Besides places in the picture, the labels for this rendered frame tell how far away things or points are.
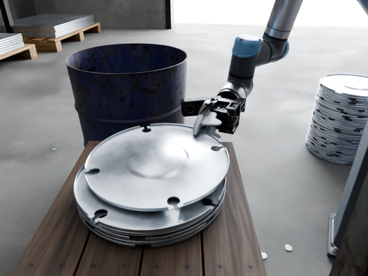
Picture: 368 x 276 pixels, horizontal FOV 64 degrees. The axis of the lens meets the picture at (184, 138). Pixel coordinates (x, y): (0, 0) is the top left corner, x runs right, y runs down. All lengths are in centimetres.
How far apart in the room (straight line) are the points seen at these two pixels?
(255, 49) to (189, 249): 57
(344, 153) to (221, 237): 100
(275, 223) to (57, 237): 73
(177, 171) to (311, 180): 83
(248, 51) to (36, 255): 68
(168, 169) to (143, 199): 9
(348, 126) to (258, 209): 54
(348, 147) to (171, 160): 97
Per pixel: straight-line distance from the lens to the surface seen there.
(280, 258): 98
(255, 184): 122
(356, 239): 29
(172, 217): 50
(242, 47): 86
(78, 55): 120
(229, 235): 53
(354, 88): 142
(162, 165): 58
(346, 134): 140
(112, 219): 51
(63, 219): 59
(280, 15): 94
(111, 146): 67
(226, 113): 73
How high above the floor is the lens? 74
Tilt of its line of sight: 29 degrees down
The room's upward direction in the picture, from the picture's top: straight up
